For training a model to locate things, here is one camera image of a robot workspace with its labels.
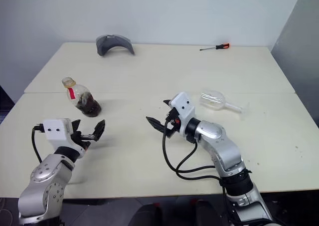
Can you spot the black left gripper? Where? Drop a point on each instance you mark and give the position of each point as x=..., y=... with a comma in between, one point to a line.
x=79, y=137

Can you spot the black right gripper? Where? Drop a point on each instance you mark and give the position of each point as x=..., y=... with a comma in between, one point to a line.
x=173, y=125

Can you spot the plastic bottle with dark contents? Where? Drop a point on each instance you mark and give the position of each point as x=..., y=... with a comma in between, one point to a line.
x=87, y=105

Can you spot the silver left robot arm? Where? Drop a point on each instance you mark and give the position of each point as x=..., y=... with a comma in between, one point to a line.
x=45, y=183

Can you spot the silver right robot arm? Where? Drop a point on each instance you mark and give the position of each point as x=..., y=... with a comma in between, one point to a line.
x=224, y=148

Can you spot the clear plastic wine glass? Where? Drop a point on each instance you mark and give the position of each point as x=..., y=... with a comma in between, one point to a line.
x=211, y=101

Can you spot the grey baseball cap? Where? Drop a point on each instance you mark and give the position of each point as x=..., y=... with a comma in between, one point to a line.
x=104, y=44

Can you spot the dark rounded shape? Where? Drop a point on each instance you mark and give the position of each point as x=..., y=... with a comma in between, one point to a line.
x=147, y=216

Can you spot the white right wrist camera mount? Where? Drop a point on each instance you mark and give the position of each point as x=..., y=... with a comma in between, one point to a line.
x=183, y=107

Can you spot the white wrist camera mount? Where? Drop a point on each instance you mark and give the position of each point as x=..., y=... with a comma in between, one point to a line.
x=56, y=128
x=183, y=107

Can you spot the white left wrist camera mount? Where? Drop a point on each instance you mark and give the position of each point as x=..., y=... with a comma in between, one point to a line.
x=56, y=128

